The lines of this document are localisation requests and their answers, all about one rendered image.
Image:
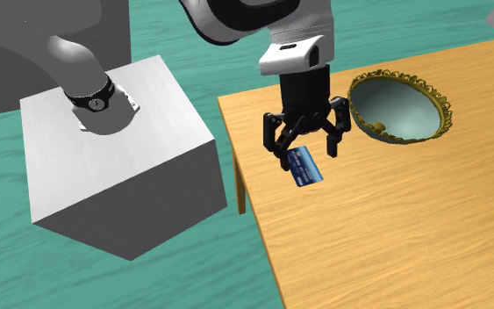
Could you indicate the gold-rimmed pale bowl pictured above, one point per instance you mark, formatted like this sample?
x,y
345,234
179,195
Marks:
x,y
400,112

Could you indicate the grey robot stand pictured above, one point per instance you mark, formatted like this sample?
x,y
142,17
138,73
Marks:
x,y
114,184

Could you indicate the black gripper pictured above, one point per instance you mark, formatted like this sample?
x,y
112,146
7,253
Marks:
x,y
305,96

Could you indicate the blue card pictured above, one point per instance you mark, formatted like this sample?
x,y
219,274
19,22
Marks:
x,y
307,169

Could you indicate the wooden table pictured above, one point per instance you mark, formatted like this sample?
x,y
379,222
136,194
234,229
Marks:
x,y
379,235

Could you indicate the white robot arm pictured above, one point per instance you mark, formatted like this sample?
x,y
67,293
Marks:
x,y
79,64

